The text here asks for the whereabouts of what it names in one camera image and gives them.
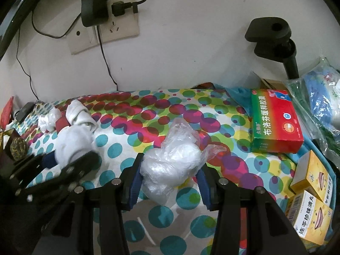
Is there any clear bag with blue contents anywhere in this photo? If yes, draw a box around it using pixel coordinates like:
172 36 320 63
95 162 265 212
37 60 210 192
283 57 340 162

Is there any black power adapter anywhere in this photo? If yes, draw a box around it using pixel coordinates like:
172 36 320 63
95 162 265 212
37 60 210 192
80 0 109 27

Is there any green red medicine box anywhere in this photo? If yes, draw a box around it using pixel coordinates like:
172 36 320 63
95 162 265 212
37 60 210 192
250 88 305 154

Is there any black plug with cord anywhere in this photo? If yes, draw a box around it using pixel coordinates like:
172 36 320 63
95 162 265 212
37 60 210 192
106 0 148 17

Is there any flat black device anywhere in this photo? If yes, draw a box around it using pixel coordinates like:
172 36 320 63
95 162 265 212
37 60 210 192
14 102 35 123

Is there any camouflage fabric ball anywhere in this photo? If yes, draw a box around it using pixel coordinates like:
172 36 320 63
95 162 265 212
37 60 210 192
10 137 28 161

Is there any polka dot blanket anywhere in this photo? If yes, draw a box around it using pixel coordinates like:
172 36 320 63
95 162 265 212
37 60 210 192
16 89 300 255

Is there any red gift bag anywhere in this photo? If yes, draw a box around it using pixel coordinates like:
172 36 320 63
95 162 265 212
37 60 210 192
0 97 14 128

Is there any brown cardboard box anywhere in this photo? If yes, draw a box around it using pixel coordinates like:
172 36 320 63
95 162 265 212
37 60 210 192
252 71 293 91

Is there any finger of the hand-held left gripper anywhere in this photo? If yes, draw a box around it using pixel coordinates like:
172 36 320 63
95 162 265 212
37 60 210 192
5 155 57 190
16 151 101 203

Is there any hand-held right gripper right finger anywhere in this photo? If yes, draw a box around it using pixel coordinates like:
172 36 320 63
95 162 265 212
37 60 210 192
196 166 310 255

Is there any black adapter cable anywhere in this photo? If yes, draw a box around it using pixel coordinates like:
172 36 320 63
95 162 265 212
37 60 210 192
96 25 119 92

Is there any crumpled white cloth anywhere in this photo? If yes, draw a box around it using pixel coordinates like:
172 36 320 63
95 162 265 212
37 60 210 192
38 108 62 132

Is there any thin black cable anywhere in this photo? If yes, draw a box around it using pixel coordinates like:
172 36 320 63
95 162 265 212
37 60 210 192
16 30 40 102

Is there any white knotted sock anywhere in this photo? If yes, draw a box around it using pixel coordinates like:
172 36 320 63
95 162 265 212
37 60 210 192
66 99 98 135

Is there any long black cable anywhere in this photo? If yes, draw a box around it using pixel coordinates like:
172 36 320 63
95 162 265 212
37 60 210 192
31 8 83 39

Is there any beige wall socket plate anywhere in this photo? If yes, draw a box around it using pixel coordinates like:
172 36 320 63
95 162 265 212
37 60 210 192
66 0 140 55

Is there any clear bag with white contents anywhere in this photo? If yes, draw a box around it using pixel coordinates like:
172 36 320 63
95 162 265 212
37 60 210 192
139 118 227 205

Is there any black clamp mount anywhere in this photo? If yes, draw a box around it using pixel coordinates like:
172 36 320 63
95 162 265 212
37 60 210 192
244 17 298 79

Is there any yellow medicine box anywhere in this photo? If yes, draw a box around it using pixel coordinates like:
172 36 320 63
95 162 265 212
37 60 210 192
289 150 334 202
284 190 334 246

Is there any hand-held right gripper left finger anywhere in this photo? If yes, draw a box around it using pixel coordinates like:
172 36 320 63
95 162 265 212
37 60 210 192
32 153 145 255

